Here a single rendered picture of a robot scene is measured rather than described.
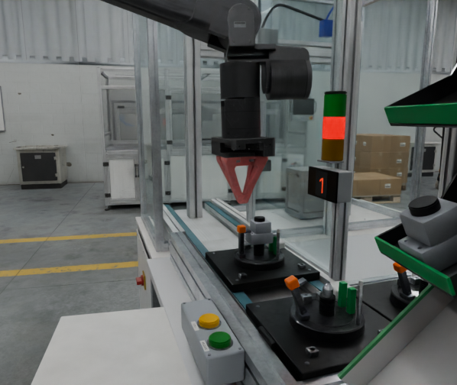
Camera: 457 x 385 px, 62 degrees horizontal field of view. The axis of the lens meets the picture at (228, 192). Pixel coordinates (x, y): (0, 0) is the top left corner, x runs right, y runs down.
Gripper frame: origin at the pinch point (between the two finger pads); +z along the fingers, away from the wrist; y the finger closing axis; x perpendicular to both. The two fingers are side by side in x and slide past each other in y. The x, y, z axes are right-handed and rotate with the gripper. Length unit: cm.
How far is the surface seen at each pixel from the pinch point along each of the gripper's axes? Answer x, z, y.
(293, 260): -28, 27, 36
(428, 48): -122, -39, 86
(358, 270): -58, 39, 47
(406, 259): -10.9, 3.8, -21.7
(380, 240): -11.7, 3.3, -16.6
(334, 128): -30.6, -8.8, 21.5
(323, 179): -28.9, 2.9, 22.8
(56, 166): 100, 73, 761
